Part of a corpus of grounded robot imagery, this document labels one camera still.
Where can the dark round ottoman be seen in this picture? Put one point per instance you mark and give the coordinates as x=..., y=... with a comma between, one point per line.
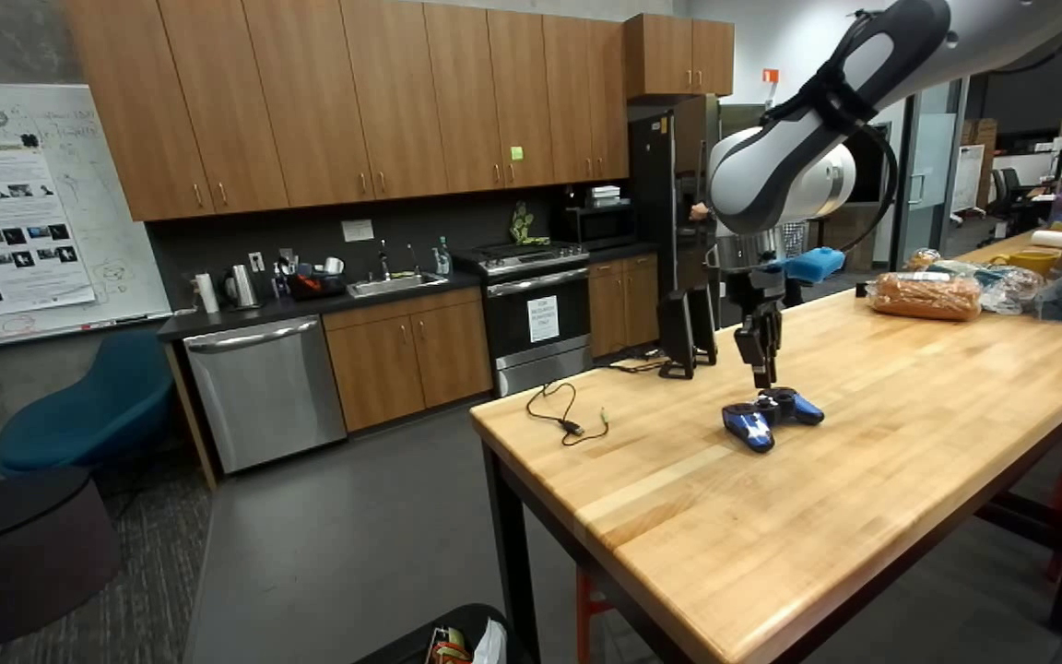
x=20, y=554

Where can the soap dispenser bottle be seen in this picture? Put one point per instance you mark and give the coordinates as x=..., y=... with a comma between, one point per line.
x=439, y=258

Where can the black open bag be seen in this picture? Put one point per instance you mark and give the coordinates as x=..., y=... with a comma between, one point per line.
x=435, y=638

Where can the green cabinet sticker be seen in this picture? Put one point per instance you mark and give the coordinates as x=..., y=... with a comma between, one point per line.
x=519, y=153

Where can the yellow food package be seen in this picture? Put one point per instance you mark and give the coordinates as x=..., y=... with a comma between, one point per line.
x=1034, y=260

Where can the steel kitchen sink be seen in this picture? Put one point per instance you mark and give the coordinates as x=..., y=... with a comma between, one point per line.
x=393, y=287

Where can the teal lounge chair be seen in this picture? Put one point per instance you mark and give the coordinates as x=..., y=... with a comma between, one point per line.
x=92, y=413

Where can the stainless steel oven range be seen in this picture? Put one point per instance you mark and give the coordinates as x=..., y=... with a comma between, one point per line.
x=538, y=317

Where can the dark refrigerator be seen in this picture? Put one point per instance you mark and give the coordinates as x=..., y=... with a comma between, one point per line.
x=664, y=207

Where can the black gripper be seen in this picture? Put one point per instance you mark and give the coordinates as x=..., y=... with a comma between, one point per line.
x=759, y=308

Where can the green potted plant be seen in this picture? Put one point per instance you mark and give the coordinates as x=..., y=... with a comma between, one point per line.
x=524, y=228

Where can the white thermos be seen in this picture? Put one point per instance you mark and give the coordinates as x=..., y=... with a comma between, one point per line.
x=208, y=293

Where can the clear plastic food bag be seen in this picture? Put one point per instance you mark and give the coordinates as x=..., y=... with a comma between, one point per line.
x=1029, y=293

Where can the wooden butcher block table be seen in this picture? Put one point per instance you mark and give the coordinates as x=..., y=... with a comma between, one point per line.
x=803, y=520

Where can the whiteboard with posters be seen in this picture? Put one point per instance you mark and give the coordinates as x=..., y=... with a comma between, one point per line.
x=28, y=207

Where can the black stand on table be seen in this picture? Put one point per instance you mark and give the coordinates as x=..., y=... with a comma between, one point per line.
x=678, y=333

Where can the stainless steel dishwasher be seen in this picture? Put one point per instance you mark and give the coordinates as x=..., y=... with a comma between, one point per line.
x=269, y=393

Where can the white wall outlet plate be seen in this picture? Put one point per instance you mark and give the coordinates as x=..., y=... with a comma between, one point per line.
x=358, y=232

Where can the narrow wooden base cabinet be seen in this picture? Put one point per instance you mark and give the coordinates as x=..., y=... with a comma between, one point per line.
x=626, y=304

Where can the black microwave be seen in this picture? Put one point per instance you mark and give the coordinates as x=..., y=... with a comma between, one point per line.
x=599, y=223

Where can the bagged bread loaf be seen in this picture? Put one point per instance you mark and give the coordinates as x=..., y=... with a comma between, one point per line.
x=924, y=296

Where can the black upright speaker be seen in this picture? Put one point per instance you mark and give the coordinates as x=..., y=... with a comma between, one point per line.
x=706, y=323

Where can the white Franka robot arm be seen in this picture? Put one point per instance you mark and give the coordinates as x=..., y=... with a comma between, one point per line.
x=803, y=148

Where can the white paper notice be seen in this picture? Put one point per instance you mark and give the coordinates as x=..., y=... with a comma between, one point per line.
x=544, y=319

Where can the blue black game controller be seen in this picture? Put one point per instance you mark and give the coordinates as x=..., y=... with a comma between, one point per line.
x=755, y=427

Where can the small cabinet over refrigerator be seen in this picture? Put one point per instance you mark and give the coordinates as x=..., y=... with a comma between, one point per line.
x=680, y=56

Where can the wooden wall cabinets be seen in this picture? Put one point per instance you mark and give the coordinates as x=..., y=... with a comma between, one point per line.
x=350, y=98

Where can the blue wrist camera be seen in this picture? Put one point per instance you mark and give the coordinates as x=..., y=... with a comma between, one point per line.
x=817, y=267

